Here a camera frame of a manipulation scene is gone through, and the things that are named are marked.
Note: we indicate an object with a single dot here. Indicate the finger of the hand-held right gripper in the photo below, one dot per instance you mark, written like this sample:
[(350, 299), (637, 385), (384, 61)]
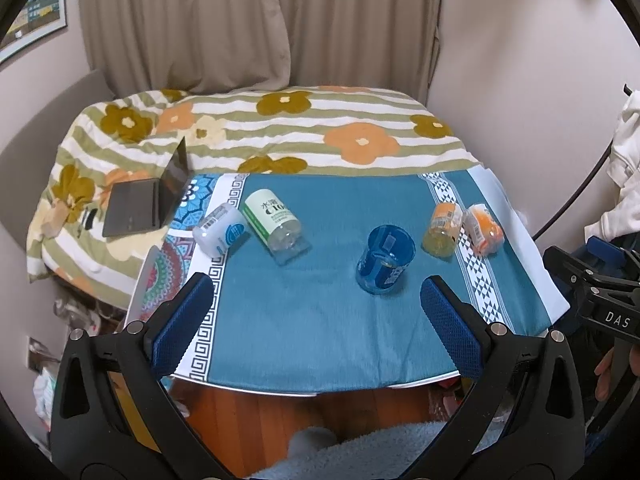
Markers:
[(567, 266), (602, 247)]

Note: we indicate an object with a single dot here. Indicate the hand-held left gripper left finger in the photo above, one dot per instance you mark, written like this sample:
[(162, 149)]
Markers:
[(181, 327)]

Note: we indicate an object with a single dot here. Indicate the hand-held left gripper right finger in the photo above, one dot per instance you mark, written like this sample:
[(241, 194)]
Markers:
[(452, 332)]

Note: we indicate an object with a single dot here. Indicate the white and orange cup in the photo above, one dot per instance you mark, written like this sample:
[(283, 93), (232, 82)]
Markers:
[(482, 229)]

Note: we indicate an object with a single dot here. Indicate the clear orange cup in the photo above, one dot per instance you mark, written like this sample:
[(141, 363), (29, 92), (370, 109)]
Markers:
[(442, 230)]

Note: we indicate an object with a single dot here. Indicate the white cup with blue label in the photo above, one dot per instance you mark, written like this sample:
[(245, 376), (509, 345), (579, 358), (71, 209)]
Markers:
[(220, 230)]

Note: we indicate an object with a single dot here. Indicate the green label clear cup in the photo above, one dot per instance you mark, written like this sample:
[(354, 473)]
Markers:
[(270, 217)]

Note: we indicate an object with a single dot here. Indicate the person's right hand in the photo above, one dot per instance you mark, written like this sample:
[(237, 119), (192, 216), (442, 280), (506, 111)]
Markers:
[(605, 372)]

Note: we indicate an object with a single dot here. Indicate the white garment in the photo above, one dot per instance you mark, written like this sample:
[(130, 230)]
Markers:
[(625, 160)]

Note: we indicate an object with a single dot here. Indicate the dark grey laptop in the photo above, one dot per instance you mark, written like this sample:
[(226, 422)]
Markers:
[(145, 202)]

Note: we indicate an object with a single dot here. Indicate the blue patterned tablecloth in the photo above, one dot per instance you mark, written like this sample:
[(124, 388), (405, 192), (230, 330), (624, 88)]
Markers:
[(320, 320)]

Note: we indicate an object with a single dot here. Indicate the light blue fleece garment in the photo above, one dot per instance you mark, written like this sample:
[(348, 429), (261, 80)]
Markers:
[(380, 452)]

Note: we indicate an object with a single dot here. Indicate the small black device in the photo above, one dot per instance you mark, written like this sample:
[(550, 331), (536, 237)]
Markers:
[(90, 219)]

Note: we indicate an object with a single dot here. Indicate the white plastic bag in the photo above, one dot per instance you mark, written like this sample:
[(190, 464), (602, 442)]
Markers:
[(47, 395)]

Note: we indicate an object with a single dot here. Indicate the flower striped blanket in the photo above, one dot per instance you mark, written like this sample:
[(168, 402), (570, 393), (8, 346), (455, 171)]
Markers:
[(310, 132)]

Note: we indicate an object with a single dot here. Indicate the beige curtain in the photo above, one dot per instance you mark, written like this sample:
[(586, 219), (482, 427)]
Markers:
[(250, 25)]

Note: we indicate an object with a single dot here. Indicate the wall poster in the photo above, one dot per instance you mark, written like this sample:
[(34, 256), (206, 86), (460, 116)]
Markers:
[(35, 20)]

